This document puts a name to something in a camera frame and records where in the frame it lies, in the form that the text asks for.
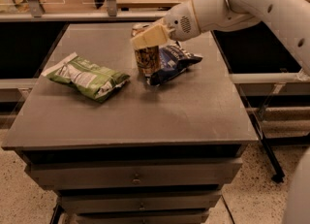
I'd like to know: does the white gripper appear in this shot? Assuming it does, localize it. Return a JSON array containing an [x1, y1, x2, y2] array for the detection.
[[131, 0, 201, 50]]

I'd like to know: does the blue chip bag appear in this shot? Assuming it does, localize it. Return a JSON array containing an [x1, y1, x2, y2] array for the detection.
[[147, 42, 202, 86]]

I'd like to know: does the grey drawer cabinet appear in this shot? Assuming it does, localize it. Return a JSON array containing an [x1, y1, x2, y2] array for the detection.
[[1, 20, 260, 224]]

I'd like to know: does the orange soda can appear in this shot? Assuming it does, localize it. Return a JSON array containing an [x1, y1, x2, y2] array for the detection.
[[131, 22, 161, 77]]

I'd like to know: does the black metal table leg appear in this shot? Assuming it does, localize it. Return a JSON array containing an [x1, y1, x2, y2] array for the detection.
[[249, 113, 285, 183]]

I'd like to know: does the middle grey drawer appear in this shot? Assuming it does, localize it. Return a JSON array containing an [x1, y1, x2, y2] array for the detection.
[[59, 190, 221, 214]]

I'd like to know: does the grey drawer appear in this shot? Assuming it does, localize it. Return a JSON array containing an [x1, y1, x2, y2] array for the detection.
[[59, 190, 221, 214], [73, 209, 209, 224], [27, 158, 242, 190]]

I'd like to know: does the bottom grey drawer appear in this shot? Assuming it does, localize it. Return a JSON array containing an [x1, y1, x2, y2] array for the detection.
[[73, 209, 209, 224]]

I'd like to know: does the top grey drawer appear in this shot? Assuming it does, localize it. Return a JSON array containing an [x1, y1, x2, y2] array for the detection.
[[27, 158, 242, 190]]

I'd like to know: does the green chip bag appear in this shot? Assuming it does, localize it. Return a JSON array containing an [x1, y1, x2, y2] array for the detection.
[[42, 52, 130, 103]]

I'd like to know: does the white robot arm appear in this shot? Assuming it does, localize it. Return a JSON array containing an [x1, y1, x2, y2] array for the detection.
[[132, 0, 310, 74]]

